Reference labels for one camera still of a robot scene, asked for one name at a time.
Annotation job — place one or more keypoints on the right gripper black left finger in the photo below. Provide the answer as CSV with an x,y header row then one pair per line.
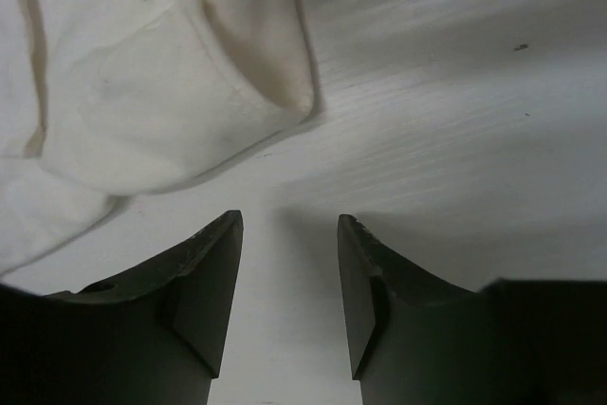
x,y
154,333

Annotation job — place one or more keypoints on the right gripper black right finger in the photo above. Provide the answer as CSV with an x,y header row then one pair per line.
x,y
413,338

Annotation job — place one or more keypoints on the white t shirt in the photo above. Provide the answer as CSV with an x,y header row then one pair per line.
x,y
104,99

